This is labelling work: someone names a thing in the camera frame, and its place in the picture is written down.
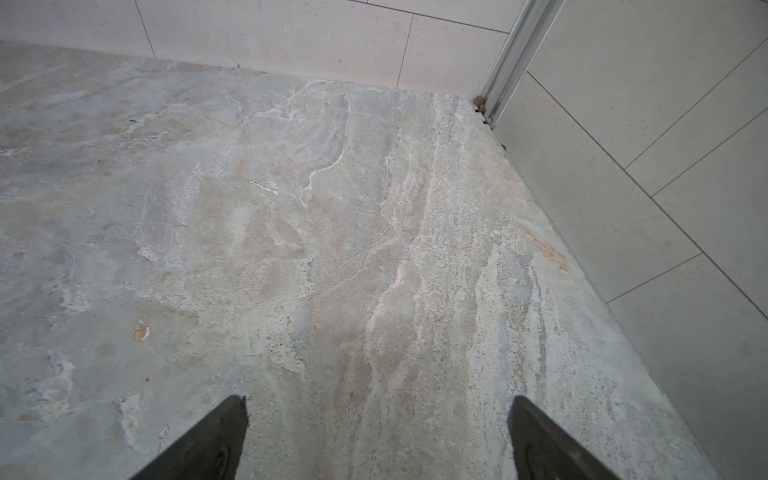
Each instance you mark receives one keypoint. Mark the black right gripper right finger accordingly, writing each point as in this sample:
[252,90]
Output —
[543,450]

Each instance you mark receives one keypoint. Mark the aluminium corner post right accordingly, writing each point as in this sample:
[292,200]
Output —
[526,37]

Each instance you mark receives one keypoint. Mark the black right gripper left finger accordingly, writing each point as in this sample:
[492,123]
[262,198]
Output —
[211,449]

